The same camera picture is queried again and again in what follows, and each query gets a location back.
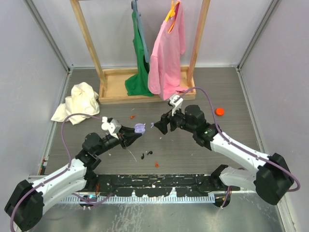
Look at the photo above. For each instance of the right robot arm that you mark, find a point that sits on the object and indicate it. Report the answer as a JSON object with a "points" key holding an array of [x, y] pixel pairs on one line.
{"points": [[267, 175]]}

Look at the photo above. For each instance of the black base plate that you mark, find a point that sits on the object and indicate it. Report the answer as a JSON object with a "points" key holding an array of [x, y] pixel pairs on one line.
{"points": [[155, 185]]}

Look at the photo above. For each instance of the yellow hanger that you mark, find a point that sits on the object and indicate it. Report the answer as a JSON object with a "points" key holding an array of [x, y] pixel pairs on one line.
{"points": [[172, 14]]}

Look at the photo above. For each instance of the pink t-shirt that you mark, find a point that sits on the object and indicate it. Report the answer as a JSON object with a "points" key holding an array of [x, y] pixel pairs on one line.
{"points": [[164, 78]]}

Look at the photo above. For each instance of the grey cable duct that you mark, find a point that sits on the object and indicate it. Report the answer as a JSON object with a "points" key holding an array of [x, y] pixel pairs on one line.
{"points": [[172, 198]]}

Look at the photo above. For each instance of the green shirt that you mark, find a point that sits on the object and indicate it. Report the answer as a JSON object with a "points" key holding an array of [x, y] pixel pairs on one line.
{"points": [[138, 83]]}

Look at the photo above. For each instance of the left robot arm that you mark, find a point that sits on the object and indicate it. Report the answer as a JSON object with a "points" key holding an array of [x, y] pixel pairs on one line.
{"points": [[31, 200]]}

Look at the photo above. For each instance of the grey-blue hanger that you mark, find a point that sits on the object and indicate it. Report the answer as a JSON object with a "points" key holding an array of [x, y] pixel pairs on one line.
{"points": [[134, 7]]}

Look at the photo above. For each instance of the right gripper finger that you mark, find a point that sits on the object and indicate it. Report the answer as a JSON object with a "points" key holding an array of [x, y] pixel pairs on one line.
{"points": [[174, 123], [162, 124]]}

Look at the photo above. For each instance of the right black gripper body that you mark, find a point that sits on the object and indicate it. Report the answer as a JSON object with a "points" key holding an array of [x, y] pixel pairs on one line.
{"points": [[181, 118]]}

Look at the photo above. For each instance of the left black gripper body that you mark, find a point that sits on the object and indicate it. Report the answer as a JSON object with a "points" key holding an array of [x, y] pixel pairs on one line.
{"points": [[111, 141]]}

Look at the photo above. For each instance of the wooden clothes rack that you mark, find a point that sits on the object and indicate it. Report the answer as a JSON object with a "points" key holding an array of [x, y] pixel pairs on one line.
{"points": [[112, 88]]}

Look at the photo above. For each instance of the orange earbud case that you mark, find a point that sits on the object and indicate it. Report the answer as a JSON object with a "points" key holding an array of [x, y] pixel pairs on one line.
{"points": [[219, 111]]}

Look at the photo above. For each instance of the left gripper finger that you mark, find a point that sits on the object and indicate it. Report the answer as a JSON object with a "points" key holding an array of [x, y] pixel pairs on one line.
{"points": [[127, 130], [129, 138]]}

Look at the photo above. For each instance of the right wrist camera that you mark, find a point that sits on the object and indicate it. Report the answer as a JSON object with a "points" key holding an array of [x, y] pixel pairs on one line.
{"points": [[175, 101]]}

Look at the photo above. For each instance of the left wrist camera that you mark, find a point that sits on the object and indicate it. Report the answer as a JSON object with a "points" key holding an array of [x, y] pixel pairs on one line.
{"points": [[111, 125]]}

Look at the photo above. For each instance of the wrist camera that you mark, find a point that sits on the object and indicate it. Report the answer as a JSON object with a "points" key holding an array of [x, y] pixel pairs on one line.
{"points": [[111, 125], [175, 101]]}

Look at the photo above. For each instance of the cream white cloth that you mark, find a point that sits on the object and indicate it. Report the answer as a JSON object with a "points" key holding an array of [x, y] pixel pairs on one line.
{"points": [[83, 99]]}

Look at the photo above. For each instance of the purple earbud case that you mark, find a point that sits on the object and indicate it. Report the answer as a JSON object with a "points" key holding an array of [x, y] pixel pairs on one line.
{"points": [[139, 128]]}

